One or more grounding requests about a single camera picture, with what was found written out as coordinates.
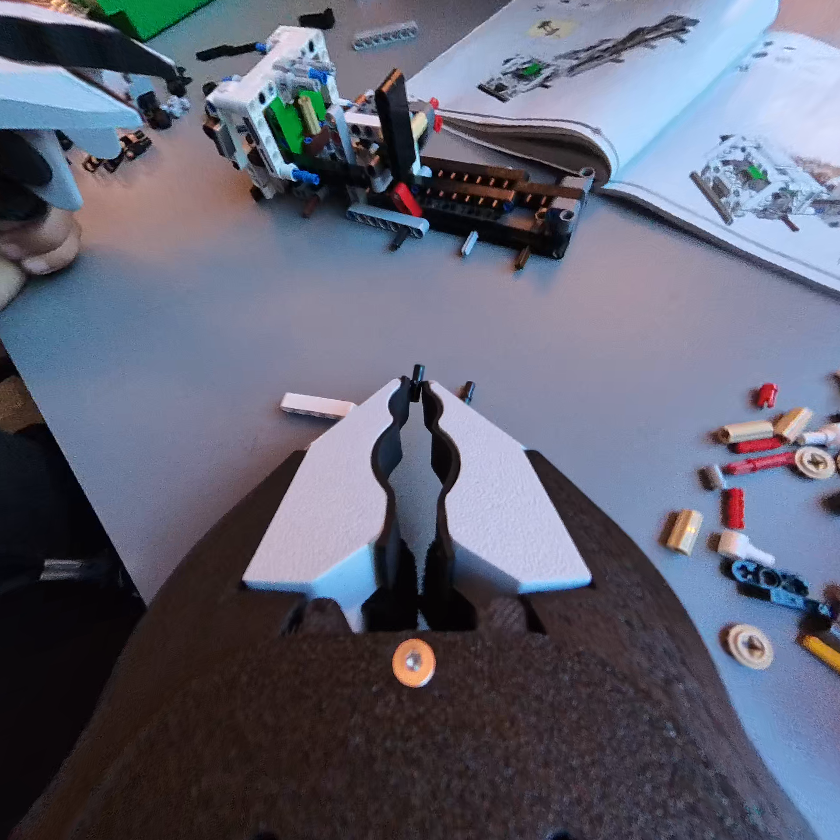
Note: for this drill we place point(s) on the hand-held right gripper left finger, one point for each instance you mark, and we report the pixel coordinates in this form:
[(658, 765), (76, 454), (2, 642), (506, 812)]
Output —
[(321, 518)]

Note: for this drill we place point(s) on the pile of small colourful lego pieces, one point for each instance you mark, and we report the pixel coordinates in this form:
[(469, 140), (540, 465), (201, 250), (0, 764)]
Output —
[(754, 459)]

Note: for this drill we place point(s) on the person's left hand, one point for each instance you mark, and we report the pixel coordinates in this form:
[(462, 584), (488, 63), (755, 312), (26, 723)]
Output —
[(39, 246)]

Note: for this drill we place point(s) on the grey lego beam with holes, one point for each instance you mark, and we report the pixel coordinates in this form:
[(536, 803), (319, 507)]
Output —
[(385, 35)]

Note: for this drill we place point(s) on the partly built lego truck model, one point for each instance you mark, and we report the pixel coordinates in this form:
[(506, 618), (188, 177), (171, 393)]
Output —
[(394, 157)]

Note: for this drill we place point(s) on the cluster of black lego connectors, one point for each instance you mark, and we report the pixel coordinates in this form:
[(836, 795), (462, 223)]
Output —
[(141, 108)]

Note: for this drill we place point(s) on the white lego beam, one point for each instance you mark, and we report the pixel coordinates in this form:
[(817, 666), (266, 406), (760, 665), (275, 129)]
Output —
[(315, 405)]

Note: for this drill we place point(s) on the tan round lego disc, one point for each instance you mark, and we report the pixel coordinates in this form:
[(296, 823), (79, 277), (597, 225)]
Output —
[(748, 646)]

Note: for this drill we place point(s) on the long thin black lego piece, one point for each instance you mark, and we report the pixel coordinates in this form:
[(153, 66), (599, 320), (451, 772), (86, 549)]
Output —
[(229, 50)]

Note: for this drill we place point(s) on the open lego instruction booklet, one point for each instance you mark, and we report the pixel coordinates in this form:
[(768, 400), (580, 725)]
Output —
[(623, 98)]

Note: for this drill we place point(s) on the short black lego piece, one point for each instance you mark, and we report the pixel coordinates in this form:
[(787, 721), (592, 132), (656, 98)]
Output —
[(316, 18)]

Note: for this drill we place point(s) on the black lego pin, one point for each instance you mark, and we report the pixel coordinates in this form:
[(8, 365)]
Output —
[(417, 380), (467, 391)]

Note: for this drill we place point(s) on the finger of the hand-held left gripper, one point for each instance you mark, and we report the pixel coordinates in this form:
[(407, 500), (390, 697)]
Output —
[(65, 39), (65, 98)]

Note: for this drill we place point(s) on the green plastic bin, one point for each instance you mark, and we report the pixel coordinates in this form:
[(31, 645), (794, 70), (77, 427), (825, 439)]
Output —
[(151, 16)]

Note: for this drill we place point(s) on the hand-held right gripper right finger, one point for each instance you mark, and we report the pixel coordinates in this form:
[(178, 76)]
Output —
[(512, 518)]

